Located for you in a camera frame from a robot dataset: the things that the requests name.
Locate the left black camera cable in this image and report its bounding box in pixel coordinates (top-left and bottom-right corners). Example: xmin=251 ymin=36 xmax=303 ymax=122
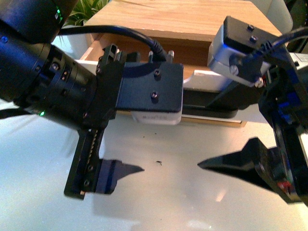
xmin=60 ymin=25 xmax=167 ymax=61

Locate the right black camera cable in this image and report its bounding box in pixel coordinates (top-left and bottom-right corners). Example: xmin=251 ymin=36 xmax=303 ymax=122
xmin=240 ymin=26 xmax=308 ymax=68

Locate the wooden two-drawer cabinet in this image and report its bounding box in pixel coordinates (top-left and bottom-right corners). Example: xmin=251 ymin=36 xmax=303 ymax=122
xmin=79 ymin=0 xmax=282 ymax=128

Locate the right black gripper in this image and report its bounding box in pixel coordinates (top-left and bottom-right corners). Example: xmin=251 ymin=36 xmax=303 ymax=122
xmin=198 ymin=48 xmax=308 ymax=204

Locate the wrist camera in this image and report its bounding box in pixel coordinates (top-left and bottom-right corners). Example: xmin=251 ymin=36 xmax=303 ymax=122
xmin=207 ymin=16 xmax=277 ymax=87
xmin=116 ymin=51 xmax=183 ymax=125

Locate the black drawer handle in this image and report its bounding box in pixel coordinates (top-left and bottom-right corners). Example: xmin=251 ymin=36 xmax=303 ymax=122
xmin=182 ymin=89 xmax=238 ymax=119

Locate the white plant pot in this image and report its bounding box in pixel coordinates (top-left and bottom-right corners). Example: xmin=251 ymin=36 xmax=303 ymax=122
xmin=61 ymin=34 xmax=93 ymax=60

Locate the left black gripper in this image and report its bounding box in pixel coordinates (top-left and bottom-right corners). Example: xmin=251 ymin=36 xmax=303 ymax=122
xmin=64 ymin=44 xmax=144 ymax=199

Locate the green spider plant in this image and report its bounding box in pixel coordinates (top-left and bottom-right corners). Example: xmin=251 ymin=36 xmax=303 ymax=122
xmin=64 ymin=0 xmax=110 ymax=26

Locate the right grey chair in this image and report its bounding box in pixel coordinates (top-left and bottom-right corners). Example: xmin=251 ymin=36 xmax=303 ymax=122
xmin=250 ymin=0 xmax=293 ymax=34

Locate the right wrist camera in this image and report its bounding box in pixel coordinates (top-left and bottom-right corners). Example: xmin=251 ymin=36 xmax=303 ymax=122
xmin=207 ymin=16 xmax=277 ymax=87

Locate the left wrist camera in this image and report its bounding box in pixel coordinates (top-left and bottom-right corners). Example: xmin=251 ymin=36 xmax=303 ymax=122
xmin=116 ymin=51 xmax=183 ymax=125

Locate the black camera cable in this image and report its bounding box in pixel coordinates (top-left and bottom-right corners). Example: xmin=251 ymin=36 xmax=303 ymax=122
xmin=240 ymin=26 xmax=308 ymax=68
xmin=60 ymin=25 xmax=167 ymax=61

